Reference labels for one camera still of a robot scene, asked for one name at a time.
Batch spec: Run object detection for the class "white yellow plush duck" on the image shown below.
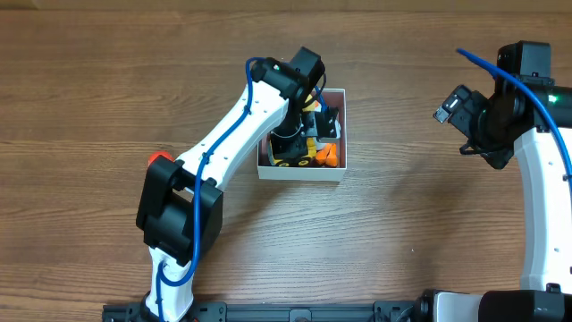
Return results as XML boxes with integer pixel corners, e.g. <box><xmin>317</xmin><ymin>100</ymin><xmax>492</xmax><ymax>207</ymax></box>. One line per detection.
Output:
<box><xmin>303</xmin><ymin>95</ymin><xmax>339</xmax><ymax>168</ymax></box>

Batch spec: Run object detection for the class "yellow blue toy excavator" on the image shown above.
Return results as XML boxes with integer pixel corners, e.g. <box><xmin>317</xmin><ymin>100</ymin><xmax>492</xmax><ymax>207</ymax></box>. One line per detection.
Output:
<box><xmin>268</xmin><ymin>136</ymin><xmax>316</xmax><ymax>167</ymax></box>

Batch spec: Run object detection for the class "red silver toy ball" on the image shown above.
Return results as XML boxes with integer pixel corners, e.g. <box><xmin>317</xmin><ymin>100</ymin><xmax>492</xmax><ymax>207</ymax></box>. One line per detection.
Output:
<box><xmin>147</xmin><ymin>150</ymin><xmax>173</xmax><ymax>166</ymax></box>

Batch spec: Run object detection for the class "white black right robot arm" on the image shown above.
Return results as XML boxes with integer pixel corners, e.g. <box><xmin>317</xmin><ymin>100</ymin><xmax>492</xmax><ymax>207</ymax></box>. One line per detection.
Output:
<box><xmin>402</xmin><ymin>41</ymin><xmax>571</xmax><ymax>321</ymax></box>

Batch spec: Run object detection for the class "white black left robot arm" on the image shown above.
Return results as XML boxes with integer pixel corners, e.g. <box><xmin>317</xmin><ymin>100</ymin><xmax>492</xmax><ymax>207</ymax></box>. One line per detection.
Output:
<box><xmin>136</xmin><ymin>47</ymin><xmax>341</xmax><ymax>321</ymax></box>

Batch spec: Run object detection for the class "white cardboard box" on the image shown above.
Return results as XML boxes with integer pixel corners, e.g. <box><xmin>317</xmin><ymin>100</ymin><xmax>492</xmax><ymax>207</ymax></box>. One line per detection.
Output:
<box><xmin>257</xmin><ymin>88</ymin><xmax>348</xmax><ymax>182</ymax></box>

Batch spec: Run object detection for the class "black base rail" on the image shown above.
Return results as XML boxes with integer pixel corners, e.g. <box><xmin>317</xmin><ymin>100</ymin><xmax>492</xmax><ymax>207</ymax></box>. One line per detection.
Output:
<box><xmin>101</xmin><ymin>301</ymin><xmax>421</xmax><ymax>322</ymax></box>

